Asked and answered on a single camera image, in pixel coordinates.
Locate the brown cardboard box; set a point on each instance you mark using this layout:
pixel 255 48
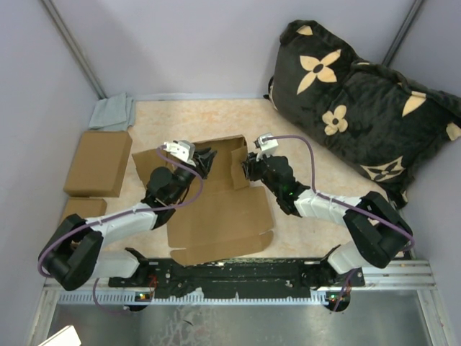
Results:
pixel 229 219

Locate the white object at bottom corner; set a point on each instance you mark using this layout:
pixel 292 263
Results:
pixel 67 336

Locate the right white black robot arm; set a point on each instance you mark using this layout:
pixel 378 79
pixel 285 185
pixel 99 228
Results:
pixel 378 232

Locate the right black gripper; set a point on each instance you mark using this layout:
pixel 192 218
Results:
pixel 250 166

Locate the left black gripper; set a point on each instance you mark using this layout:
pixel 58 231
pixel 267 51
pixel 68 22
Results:
pixel 203 159

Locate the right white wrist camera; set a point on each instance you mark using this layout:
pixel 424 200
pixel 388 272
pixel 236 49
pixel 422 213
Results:
pixel 266 144

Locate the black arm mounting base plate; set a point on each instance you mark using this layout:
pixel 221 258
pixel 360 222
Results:
pixel 243 278

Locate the grey folded cloth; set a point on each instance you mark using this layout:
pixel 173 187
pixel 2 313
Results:
pixel 116 113

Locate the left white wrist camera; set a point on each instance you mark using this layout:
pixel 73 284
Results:
pixel 182 150

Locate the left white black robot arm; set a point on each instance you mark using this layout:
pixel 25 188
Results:
pixel 74 254

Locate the lower folded cardboard box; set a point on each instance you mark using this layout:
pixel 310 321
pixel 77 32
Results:
pixel 85 207

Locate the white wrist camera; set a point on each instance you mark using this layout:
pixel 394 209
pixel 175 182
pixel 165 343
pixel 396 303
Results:
pixel 182 150
pixel 266 144

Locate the folded cardboard box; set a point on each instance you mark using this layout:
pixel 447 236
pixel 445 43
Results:
pixel 85 207
pixel 99 164

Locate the upper folded cardboard box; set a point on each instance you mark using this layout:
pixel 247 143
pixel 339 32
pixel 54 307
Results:
pixel 99 164

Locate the black floral plush cushion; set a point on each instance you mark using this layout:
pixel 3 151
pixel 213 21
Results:
pixel 373 118

